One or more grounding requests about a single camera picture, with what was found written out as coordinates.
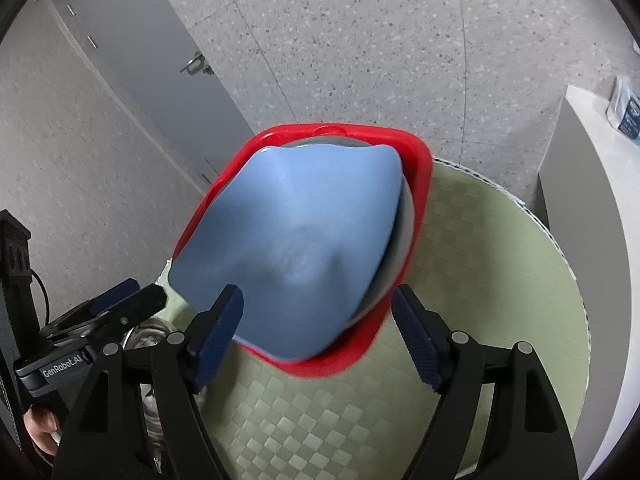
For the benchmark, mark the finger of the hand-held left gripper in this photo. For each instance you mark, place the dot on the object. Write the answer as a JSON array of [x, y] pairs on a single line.
[[141, 305], [116, 294]]

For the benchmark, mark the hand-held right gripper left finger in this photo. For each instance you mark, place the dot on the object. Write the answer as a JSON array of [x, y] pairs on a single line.
[[220, 331]]

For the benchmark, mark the blue cloth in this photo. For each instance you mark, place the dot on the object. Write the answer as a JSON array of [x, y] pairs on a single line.
[[295, 250]]

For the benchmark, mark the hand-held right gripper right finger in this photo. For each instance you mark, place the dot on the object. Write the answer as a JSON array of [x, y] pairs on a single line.
[[414, 341]]

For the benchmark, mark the black stand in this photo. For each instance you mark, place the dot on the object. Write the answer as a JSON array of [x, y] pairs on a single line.
[[15, 270]]

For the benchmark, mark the white counter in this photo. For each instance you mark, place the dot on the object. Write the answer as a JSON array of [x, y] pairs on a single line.
[[595, 240]]

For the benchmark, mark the blue and white packet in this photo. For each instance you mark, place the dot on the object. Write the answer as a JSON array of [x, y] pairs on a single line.
[[626, 110]]

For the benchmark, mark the grey door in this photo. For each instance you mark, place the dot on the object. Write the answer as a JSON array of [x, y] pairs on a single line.
[[145, 50]]

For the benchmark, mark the green checkered tablecloth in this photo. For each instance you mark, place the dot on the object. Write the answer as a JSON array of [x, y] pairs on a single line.
[[500, 285]]

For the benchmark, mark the person's left hand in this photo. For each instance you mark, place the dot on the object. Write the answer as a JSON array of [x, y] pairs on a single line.
[[40, 425]]

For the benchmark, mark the red plastic basket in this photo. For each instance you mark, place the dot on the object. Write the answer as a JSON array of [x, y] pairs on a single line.
[[395, 160]]

